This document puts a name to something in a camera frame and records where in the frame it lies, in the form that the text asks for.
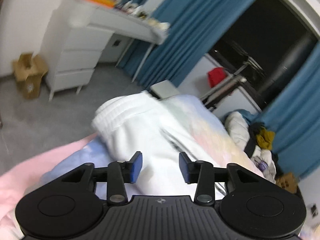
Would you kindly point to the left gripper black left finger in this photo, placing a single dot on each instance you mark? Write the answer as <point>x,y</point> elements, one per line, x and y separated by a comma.
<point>119,174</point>

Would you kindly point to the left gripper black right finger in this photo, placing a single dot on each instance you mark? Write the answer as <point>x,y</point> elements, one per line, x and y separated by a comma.
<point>200,173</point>

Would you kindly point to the white knit garment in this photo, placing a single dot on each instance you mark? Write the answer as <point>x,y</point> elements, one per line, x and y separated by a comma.
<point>160,130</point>

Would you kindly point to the black white clothes rack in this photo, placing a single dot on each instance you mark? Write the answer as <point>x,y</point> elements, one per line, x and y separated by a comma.
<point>232,82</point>

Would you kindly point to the pastel rainbow bed duvet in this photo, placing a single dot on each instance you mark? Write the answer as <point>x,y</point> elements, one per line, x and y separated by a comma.
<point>39,170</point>

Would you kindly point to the white puffy jacket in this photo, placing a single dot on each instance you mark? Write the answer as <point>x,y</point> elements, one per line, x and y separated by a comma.
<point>238,129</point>

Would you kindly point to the mustard yellow garment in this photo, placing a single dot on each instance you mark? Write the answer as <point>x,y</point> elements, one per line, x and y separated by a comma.
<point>265,139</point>

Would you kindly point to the brown paper bag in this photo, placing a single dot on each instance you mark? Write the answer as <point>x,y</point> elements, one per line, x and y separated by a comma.
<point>288,182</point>

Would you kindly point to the white bed footboard panel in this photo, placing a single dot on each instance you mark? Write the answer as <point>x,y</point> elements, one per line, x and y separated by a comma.
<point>164,89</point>

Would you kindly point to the red cloth on rack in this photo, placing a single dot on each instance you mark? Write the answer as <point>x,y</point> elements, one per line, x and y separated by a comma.
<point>216,75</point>

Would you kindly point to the blue curtain right panel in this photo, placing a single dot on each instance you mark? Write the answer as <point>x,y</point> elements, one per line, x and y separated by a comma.
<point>294,117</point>

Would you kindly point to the blue curtain panel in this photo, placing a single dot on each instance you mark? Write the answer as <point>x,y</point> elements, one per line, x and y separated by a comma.
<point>195,26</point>
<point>294,117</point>

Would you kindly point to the dark window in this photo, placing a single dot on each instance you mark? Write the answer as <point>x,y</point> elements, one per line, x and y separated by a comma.
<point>267,45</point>

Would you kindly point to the cardboard box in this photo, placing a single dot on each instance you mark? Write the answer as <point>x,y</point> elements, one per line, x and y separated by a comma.
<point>28,72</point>

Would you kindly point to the white drawer desk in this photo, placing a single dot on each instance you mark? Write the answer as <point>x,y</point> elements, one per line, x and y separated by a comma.
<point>78,32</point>

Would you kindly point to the blue curtain left panel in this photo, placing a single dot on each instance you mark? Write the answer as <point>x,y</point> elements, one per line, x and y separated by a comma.
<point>195,26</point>

